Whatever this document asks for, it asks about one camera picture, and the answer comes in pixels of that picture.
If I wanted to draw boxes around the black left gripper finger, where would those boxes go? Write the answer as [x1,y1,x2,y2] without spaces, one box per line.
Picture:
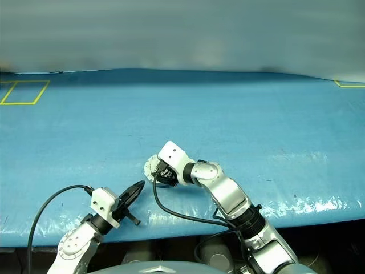
[122,182,146,212]
[117,180,145,204]

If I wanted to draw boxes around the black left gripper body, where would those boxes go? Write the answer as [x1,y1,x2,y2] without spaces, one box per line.
[112,196,141,227]

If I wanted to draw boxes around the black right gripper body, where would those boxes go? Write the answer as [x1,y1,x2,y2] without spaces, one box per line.
[155,160,177,188]

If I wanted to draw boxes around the round silver motor lid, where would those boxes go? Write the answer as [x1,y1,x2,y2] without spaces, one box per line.
[143,154,162,184]

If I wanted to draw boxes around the grey rounded shape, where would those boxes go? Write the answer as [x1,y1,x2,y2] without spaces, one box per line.
[121,250,151,265]
[194,235,239,272]

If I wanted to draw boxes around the grey robot torso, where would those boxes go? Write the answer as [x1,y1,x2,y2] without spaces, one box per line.
[107,260,220,274]

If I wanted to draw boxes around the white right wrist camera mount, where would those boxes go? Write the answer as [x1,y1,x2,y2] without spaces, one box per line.
[157,140,198,187]

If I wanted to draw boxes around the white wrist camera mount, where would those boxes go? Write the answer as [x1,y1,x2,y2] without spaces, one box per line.
[90,187,121,229]
[157,140,198,187]

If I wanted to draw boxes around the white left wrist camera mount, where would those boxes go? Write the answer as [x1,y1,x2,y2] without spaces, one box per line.
[90,187,121,229]

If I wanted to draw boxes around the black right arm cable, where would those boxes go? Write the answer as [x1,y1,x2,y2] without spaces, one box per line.
[152,174,263,257]

